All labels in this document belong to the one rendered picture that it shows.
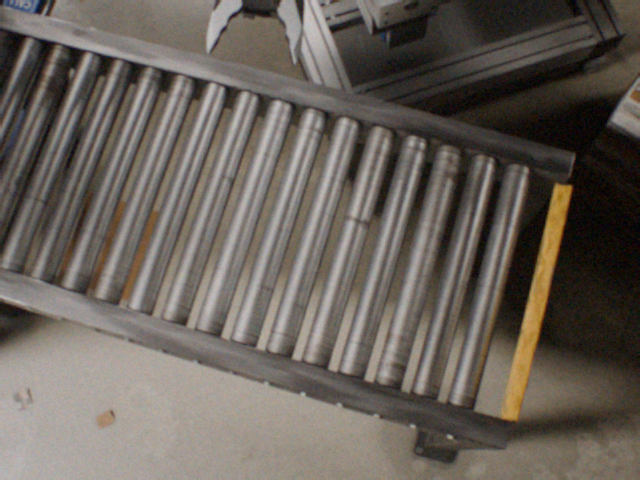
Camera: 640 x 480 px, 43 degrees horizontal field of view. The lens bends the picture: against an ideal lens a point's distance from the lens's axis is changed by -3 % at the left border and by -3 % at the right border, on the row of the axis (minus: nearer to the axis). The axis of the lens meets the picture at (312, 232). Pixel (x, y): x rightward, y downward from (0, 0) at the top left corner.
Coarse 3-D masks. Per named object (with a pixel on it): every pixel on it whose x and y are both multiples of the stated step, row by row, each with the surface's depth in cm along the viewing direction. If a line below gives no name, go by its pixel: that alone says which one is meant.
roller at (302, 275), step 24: (336, 144) 151; (336, 168) 150; (336, 192) 150; (312, 216) 148; (312, 240) 147; (312, 264) 146; (288, 288) 145; (312, 288) 146; (288, 312) 144; (288, 336) 143
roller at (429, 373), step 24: (480, 168) 149; (480, 192) 148; (480, 216) 147; (456, 240) 146; (456, 264) 145; (456, 288) 144; (432, 312) 144; (456, 312) 143; (432, 336) 142; (432, 360) 141; (432, 384) 140
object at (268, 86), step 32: (32, 32) 160; (64, 32) 159; (96, 32) 159; (160, 64) 157; (192, 64) 156; (224, 64) 156; (288, 96) 154; (320, 96) 154; (352, 96) 154; (416, 128) 152; (448, 128) 151; (480, 128) 151; (512, 160) 149; (544, 160) 149; (544, 192) 159
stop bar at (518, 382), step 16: (560, 192) 146; (560, 208) 145; (560, 224) 144; (544, 240) 143; (544, 256) 143; (544, 272) 142; (544, 288) 141; (528, 304) 141; (544, 304) 140; (528, 320) 140; (528, 336) 139; (528, 352) 138; (512, 368) 139; (528, 368) 138; (512, 384) 137; (528, 384) 138; (512, 400) 136; (512, 416) 136
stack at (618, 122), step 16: (624, 96) 207; (624, 112) 178; (608, 128) 188; (624, 128) 184; (592, 144) 201; (624, 144) 190; (592, 160) 207; (608, 160) 202; (624, 160) 197; (576, 176) 219; (608, 176) 208; (624, 176) 204; (576, 192) 227; (592, 192) 221; (624, 192) 210; (592, 208) 229; (608, 208) 224; (624, 208) 215; (624, 224) 225
